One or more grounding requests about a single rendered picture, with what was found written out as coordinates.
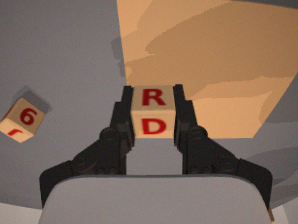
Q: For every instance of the tan letter block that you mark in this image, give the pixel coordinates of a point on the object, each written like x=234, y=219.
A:
x=153, y=111
x=22, y=120

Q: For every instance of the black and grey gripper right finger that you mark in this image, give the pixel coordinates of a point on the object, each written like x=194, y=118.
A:
x=201, y=152

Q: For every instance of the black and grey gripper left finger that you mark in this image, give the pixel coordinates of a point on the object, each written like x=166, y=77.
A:
x=104, y=154

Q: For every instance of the orange flat mat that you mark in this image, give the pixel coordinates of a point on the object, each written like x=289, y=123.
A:
x=234, y=58

